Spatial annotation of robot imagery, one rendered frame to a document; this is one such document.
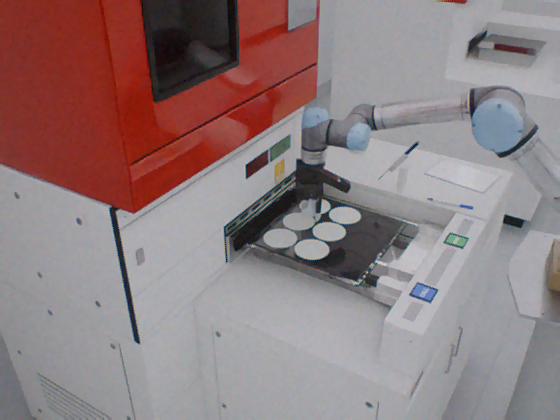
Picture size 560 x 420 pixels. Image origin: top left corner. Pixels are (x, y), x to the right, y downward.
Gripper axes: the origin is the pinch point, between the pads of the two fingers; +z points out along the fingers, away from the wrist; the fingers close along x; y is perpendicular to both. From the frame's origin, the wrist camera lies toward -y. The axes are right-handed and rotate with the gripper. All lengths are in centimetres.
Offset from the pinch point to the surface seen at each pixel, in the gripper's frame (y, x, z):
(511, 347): -92, -35, 91
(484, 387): -73, -12, 91
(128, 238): 46, 44, -23
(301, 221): 5.2, 0.2, 1.3
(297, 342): 7.2, 44.4, 9.3
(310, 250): 3.0, 15.6, 1.3
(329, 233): -3.1, 6.8, 1.3
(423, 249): -30.7, 12.2, 3.3
